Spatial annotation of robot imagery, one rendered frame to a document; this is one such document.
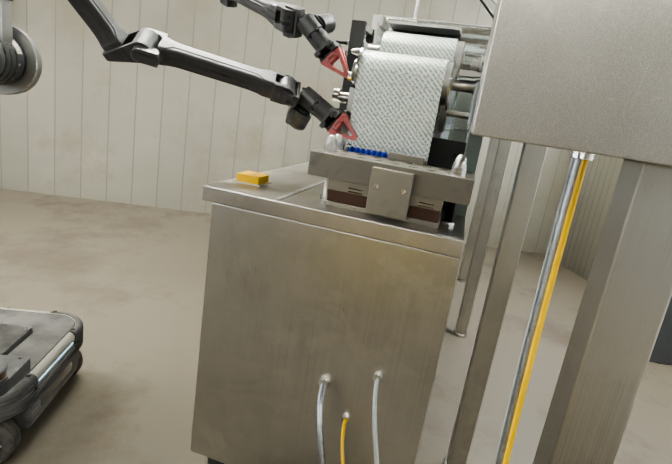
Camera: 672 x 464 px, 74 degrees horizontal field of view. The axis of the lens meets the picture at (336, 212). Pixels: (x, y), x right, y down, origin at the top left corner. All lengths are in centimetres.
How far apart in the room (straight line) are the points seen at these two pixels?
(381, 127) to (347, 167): 22
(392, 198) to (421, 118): 29
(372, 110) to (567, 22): 90
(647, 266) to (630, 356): 10
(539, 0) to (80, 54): 426
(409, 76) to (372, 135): 19
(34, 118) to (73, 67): 56
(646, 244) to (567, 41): 22
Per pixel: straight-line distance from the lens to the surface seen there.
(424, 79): 127
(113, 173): 449
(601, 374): 57
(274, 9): 146
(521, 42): 43
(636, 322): 55
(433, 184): 107
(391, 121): 127
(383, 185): 106
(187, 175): 430
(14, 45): 161
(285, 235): 112
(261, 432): 140
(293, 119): 136
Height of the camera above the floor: 115
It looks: 13 degrees down
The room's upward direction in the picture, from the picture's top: 9 degrees clockwise
